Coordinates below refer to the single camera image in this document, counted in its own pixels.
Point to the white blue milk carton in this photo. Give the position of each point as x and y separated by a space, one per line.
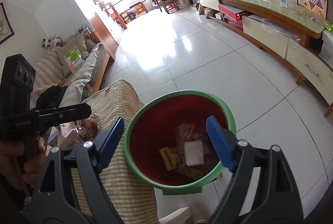
193 152

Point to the brown cushion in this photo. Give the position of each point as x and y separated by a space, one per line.
90 43

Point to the cow plush toy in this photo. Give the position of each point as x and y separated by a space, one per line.
53 43

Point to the flat red box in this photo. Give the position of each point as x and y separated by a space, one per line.
231 12

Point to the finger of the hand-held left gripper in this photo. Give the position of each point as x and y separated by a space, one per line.
67 113

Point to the red bucket with green rim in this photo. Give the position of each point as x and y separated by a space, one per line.
156 120

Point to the small green toy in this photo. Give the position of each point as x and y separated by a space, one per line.
328 27

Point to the yellow drink carton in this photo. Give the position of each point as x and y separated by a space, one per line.
167 157

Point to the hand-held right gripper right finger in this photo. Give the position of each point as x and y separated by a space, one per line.
221 146

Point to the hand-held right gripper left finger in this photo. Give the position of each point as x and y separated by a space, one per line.
109 146

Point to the beige striped sofa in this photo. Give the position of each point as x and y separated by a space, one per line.
78 83

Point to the wooden newel post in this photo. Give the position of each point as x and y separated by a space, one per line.
122 21

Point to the person's left hand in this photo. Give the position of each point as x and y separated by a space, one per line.
13 159

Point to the wooden chair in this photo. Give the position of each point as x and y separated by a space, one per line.
169 7

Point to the small cardboard box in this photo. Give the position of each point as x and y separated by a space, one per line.
209 11

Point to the black jacket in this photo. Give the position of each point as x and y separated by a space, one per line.
49 99

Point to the green beige striped mat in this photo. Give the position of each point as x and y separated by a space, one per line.
124 182

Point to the pink paper box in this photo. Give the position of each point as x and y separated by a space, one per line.
67 133

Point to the beige cushion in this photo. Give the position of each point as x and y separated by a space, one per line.
79 42

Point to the small white box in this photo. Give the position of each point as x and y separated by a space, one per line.
220 15

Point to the framed wall picture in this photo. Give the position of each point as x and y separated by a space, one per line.
5 23

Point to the green white packet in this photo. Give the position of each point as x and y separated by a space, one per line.
72 57

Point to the pink packet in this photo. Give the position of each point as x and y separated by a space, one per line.
186 131

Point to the large white box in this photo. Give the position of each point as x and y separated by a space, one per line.
327 49

